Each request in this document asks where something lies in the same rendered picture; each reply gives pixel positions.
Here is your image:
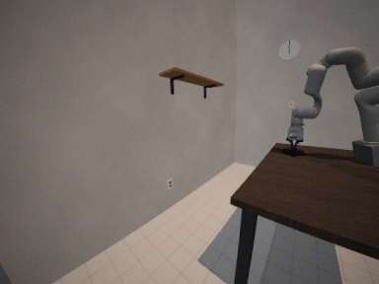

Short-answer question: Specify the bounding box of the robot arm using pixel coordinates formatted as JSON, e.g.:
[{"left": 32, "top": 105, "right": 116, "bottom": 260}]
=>
[{"left": 290, "top": 47, "right": 379, "bottom": 144}]

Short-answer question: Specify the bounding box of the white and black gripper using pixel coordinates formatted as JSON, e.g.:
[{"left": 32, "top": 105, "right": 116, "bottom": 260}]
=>
[{"left": 286, "top": 126, "right": 303, "bottom": 149}]

